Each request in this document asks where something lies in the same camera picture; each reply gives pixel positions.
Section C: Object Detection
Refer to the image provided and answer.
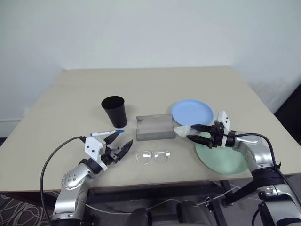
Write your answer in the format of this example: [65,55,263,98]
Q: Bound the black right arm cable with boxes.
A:
[222,132,283,170]

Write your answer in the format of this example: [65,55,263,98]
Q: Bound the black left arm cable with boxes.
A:
[40,136,87,226]

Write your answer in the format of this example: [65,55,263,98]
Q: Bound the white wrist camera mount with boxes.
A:
[84,136,109,171]
[215,110,231,148]

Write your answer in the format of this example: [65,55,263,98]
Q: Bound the black plastic cup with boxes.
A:
[101,95,128,129]

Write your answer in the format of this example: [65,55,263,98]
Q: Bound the light blue plate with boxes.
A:
[171,99,214,128]

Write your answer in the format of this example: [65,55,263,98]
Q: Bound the light green plate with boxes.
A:
[195,131,249,175]

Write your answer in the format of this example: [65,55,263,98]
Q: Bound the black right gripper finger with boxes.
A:
[186,135,212,148]
[190,123,213,132]

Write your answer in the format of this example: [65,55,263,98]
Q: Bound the white tissue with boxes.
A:
[173,124,192,138]

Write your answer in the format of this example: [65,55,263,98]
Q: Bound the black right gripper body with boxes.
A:
[208,120,224,150]

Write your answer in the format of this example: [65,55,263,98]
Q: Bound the black diagonal brace bar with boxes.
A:
[224,178,257,207]

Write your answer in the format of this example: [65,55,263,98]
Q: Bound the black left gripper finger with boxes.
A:
[104,131,120,145]
[116,140,134,161]

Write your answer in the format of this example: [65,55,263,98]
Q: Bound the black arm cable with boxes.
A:
[40,136,87,226]
[222,132,283,170]

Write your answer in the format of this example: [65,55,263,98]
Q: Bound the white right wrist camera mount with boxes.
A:
[215,110,231,148]

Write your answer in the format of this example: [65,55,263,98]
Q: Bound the thin white cable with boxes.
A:
[88,184,241,215]

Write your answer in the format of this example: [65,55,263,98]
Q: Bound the black metal table frame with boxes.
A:
[90,179,236,226]

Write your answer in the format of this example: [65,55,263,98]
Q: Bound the white pen with blue cap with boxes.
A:
[90,129,125,138]

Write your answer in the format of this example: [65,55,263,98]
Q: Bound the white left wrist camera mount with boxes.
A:
[84,136,109,171]

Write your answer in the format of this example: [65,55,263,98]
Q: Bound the clear grey glasses case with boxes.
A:
[135,113,176,142]

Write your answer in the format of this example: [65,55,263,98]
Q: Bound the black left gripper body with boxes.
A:
[102,147,119,165]

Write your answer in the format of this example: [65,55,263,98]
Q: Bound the dark rounded shape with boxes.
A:
[122,207,154,226]
[176,200,214,226]

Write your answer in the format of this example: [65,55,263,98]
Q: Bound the clear frame glasses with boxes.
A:
[135,150,172,166]

